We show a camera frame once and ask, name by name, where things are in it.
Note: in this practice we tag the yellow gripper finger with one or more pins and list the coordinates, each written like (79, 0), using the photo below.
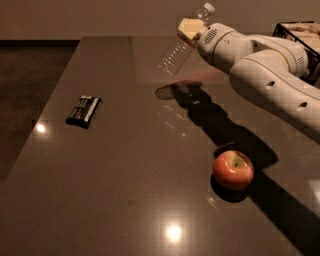
(190, 28)

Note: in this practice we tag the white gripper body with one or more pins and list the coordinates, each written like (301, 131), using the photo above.
(209, 44)

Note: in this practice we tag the clear plastic water bottle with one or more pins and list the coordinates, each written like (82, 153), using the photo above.
(180, 49)

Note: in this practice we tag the black snack bar wrapper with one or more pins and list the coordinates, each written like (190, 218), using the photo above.
(83, 111)

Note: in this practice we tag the black wire basket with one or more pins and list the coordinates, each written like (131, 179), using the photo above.
(307, 34)

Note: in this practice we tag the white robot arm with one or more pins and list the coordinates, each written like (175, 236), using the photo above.
(264, 70)

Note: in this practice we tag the red apple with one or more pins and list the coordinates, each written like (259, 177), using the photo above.
(233, 170)

